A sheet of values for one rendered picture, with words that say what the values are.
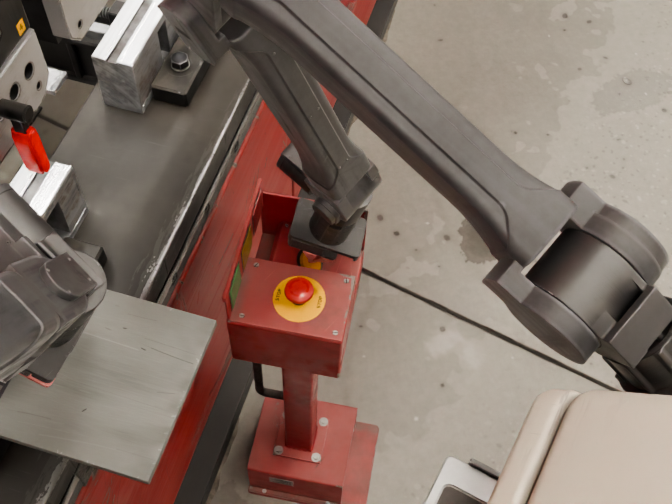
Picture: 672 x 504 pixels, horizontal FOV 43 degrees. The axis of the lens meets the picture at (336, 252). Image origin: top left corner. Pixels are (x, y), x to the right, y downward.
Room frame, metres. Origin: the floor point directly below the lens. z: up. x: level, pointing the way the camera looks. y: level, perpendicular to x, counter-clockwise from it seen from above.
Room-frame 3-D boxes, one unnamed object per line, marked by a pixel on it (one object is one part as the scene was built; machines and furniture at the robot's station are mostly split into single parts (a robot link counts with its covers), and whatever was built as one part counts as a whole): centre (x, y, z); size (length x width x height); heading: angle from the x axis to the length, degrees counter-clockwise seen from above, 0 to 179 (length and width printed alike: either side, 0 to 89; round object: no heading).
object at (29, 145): (0.53, 0.31, 1.14); 0.04 x 0.02 x 0.10; 76
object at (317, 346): (0.62, 0.05, 0.75); 0.20 x 0.16 x 0.18; 172
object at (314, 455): (0.62, 0.05, 0.13); 0.10 x 0.10 x 0.01; 82
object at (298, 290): (0.57, 0.05, 0.79); 0.04 x 0.04 x 0.04
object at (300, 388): (0.62, 0.05, 0.39); 0.05 x 0.05 x 0.54; 82
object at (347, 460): (0.61, 0.02, 0.06); 0.25 x 0.20 x 0.12; 82
